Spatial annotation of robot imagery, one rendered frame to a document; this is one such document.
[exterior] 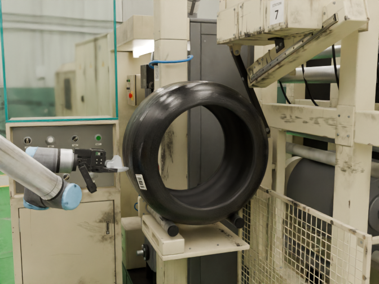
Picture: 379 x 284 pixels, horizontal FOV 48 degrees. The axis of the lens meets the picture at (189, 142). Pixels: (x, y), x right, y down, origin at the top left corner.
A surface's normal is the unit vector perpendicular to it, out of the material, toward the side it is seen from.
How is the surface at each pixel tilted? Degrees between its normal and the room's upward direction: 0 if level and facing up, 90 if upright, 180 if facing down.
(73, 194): 90
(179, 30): 90
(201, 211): 101
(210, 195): 42
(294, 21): 90
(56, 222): 90
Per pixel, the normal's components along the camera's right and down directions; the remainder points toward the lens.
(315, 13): 0.33, 0.13
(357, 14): 0.31, -0.18
